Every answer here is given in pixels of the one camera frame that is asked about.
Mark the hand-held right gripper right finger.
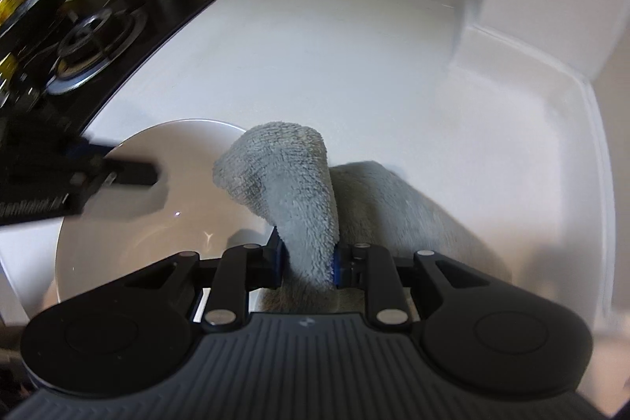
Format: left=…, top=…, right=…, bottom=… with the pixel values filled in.
left=333, top=243, right=499, bottom=332

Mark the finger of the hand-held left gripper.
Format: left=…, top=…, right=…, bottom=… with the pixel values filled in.
left=74, top=159, right=159, bottom=204
left=69, top=135, right=118, bottom=162

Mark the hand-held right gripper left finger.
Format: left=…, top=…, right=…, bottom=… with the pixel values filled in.
left=122, top=230, right=287, bottom=335

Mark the white ceramic bowl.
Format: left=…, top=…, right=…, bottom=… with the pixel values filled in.
left=55, top=119, right=281, bottom=307

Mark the grey terry cloth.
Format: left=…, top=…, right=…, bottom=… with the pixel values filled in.
left=213, top=121, right=513, bottom=315

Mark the round metal gas burner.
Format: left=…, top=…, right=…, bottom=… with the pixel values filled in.
left=46, top=9, right=148, bottom=97

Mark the black pan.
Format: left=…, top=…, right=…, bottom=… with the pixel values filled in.
left=0, top=0, right=80, bottom=39

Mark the black glass gas cooktop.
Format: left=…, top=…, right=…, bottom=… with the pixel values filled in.
left=0, top=0, right=222, bottom=145

